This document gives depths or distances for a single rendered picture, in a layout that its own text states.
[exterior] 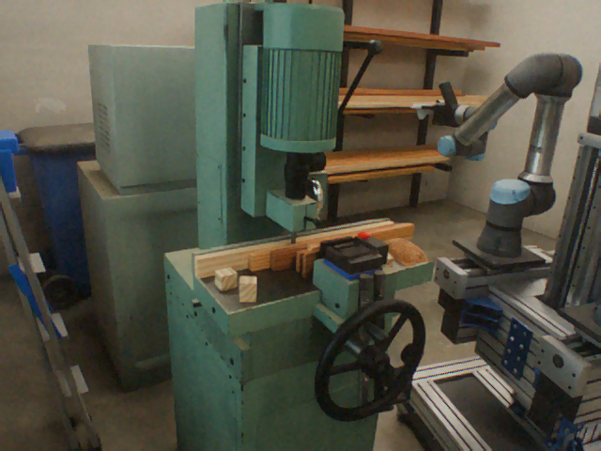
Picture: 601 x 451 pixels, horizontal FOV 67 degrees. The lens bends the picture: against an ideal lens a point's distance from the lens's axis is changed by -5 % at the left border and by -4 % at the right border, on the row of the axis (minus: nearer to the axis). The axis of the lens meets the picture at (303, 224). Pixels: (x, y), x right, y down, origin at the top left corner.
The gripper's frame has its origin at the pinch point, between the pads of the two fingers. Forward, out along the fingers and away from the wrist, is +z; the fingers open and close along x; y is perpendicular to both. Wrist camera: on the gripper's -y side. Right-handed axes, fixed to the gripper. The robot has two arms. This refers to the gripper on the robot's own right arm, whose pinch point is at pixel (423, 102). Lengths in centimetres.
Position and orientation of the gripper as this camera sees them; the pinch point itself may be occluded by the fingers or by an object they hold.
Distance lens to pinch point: 208.4
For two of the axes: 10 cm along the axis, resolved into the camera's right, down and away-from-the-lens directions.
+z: -5.3, -3.2, 7.9
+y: 0.6, 9.1, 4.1
